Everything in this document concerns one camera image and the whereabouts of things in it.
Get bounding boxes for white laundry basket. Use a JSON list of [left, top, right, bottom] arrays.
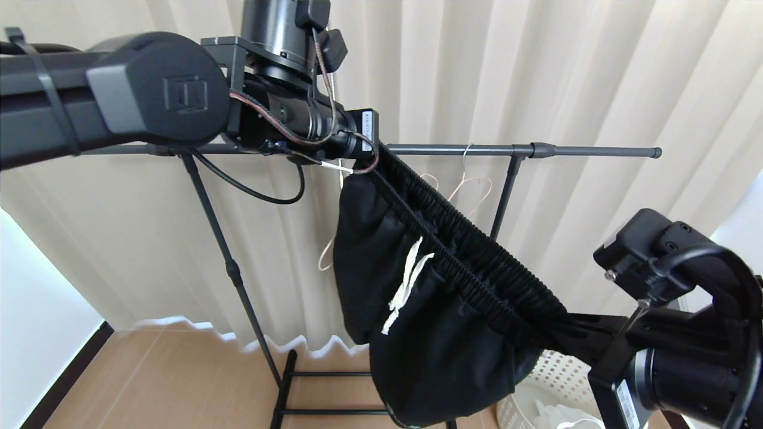
[[496, 349, 603, 429]]

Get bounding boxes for black clothes rack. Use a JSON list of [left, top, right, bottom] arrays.
[[77, 142, 663, 429]]

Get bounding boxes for black shorts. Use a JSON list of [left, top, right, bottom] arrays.
[[332, 143, 573, 428]]

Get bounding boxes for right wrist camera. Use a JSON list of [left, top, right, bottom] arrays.
[[593, 209, 716, 352]]

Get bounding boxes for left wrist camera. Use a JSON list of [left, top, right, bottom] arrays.
[[295, 0, 349, 75]]

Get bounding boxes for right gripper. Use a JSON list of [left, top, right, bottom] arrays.
[[587, 331, 763, 429]]

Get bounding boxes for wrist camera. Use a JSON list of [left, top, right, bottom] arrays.
[[593, 209, 716, 352], [295, 0, 349, 75]]

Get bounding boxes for pink clothes hanger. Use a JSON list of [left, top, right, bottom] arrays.
[[447, 145, 494, 218], [318, 173, 440, 272]]

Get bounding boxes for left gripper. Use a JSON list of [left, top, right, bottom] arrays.
[[229, 74, 380, 164]]

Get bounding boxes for beige curtain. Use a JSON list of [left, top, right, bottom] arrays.
[[0, 0, 763, 352]]

